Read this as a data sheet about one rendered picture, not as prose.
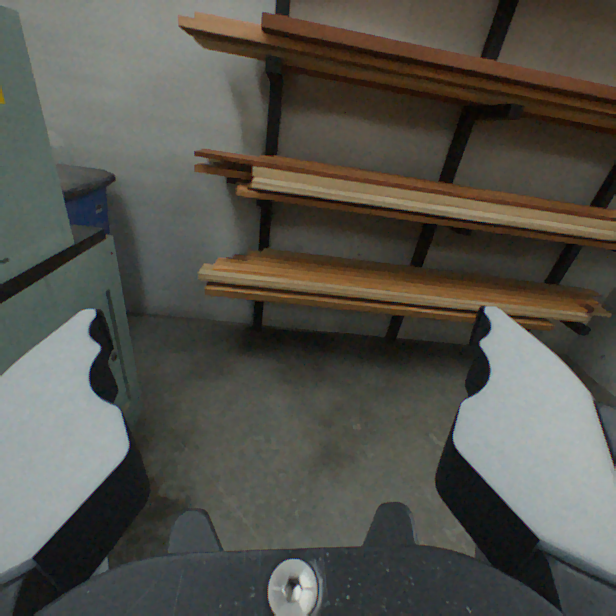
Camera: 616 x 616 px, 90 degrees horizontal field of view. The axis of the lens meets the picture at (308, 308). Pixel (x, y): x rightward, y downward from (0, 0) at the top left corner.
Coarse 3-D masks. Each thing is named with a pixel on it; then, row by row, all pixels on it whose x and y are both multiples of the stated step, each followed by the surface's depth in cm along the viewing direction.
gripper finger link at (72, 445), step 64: (0, 384) 7; (64, 384) 7; (0, 448) 6; (64, 448) 6; (128, 448) 6; (0, 512) 5; (64, 512) 5; (128, 512) 6; (0, 576) 4; (64, 576) 5
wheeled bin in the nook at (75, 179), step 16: (64, 176) 131; (80, 176) 137; (96, 176) 146; (112, 176) 156; (64, 192) 121; (80, 192) 129; (96, 192) 150; (80, 208) 139; (96, 208) 153; (80, 224) 141; (96, 224) 155
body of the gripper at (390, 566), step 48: (192, 528) 4; (384, 528) 5; (96, 576) 4; (144, 576) 4; (192, 576) 4; (240, 576) 4; (288, 576) 4; (336, 576) 4; (384, 576) 4; (432, 576) 4; (480, 576) 4
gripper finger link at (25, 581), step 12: (24, 576) 4; (36, 576) 4; (0, 588) 4; (12, 588) 4; (24, 588) 4; (36, 588) 4; (48, 588) 4; (0, 600) 4; (12, 600) 4; (24, 600) 4; (36, 600) 4; (48, 600) 4; (0, 612) 4; (12, 612) 4; (24, 612) 4; (36, 612) 4
